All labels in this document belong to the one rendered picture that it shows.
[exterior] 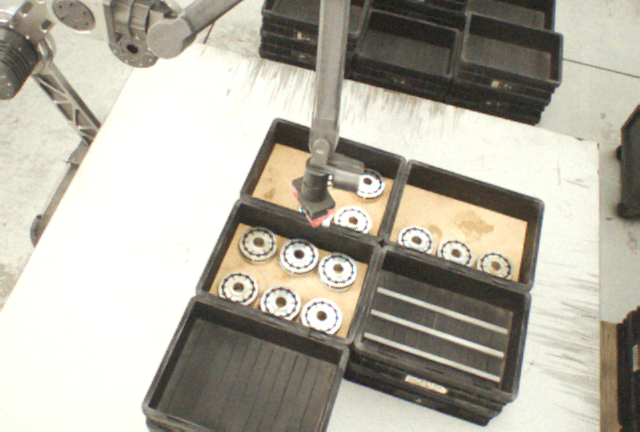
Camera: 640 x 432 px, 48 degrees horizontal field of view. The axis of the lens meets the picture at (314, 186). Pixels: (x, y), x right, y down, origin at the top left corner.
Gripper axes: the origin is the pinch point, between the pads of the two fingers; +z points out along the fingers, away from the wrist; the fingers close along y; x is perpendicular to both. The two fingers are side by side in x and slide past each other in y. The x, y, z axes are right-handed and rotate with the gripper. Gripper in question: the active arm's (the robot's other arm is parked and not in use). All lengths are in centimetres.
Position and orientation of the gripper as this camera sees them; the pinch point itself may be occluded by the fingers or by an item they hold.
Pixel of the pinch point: (309, 214)
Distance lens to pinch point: 170.8
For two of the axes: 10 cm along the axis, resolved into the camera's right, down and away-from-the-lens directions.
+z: -1.0, 5.8, 8.1
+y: -4.7, -7.4, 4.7
